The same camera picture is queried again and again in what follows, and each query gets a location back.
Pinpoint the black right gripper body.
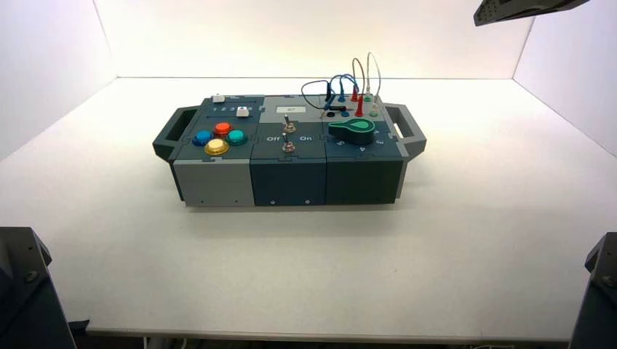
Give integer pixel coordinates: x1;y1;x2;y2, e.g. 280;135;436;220
474;0;592;27

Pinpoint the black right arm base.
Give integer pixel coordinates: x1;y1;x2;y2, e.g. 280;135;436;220
570;232;617;349

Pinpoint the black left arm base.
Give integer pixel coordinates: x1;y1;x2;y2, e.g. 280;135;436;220
0;227;78;349

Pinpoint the green rotary pointer knob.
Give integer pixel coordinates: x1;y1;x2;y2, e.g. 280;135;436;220
328;118;377;147

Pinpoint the dark grey control panel box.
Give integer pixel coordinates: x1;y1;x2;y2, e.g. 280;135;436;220
152;94;428;208

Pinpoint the yellow round push button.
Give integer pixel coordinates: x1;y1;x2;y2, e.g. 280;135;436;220
204;138;231;156

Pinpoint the white banana plug cable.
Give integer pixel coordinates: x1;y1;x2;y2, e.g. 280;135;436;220
365;52;383;119

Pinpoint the red banana plug cable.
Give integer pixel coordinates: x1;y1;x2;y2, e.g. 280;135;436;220
350;57;368;119

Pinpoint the blue banana plug cable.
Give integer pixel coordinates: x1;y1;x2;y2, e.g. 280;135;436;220
324;73;361;110

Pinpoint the black banana plug cable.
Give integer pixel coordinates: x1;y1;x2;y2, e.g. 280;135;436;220
300;80;335;110

